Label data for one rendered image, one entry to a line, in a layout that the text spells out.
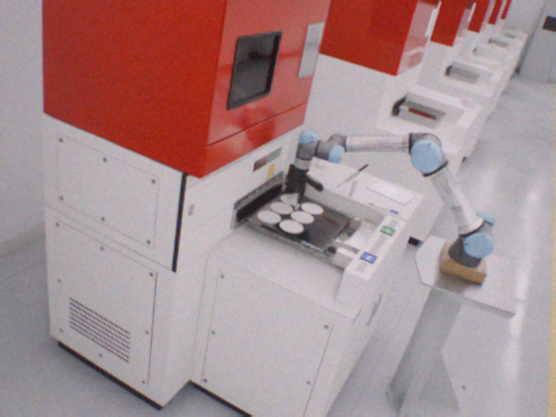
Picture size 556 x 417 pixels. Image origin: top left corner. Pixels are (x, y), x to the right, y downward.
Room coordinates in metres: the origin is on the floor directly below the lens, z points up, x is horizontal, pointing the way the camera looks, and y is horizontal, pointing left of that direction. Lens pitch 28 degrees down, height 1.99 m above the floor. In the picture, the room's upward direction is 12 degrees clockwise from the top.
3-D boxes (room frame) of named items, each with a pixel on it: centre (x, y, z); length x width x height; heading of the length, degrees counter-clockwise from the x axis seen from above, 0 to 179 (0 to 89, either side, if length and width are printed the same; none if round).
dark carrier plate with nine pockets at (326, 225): (1.99, -0.12, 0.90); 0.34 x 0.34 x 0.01; 68
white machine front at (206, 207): (1.90, 0.16, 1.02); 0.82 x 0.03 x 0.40; 158
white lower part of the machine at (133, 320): (2.03, 0.48, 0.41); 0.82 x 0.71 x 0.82; 158
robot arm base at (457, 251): (1.98, -0.86, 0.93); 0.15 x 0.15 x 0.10
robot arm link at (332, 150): (2.04, -0.17, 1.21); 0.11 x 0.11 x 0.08; 77
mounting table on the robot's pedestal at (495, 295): (1.98, -0.89, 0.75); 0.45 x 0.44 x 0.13; 77
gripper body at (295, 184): (2.04, -0.06, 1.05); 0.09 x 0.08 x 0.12; 99
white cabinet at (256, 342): (2.03, -0.25, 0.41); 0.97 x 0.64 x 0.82; 158
